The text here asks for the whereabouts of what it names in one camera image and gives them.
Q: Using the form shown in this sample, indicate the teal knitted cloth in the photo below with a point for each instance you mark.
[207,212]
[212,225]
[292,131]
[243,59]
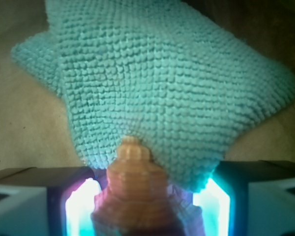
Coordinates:
[158,70]

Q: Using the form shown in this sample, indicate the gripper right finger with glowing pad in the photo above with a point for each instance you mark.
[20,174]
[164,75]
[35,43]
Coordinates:
[254,198]

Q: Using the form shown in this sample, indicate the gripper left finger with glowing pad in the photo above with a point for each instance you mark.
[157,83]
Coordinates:
[47,201]

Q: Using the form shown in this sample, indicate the tan spiral sea shell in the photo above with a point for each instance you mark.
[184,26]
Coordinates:
[135,201]

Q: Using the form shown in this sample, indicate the crumpled brown paper bag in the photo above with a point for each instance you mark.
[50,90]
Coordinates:
[33,123]

